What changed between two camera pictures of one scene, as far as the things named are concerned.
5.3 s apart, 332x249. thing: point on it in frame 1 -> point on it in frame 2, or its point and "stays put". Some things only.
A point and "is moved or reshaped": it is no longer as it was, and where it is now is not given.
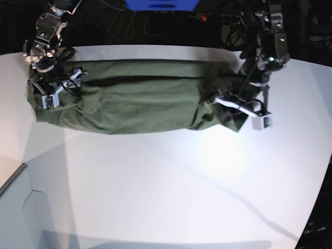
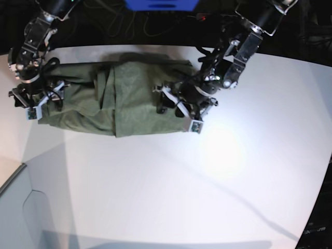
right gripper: [257, 102] -> [197, 93]
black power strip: [202, 16] stays put
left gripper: [47, 82] -> [28, 95]
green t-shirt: [141, 96] is moved or reshaped
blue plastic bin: [161, 5] stays put
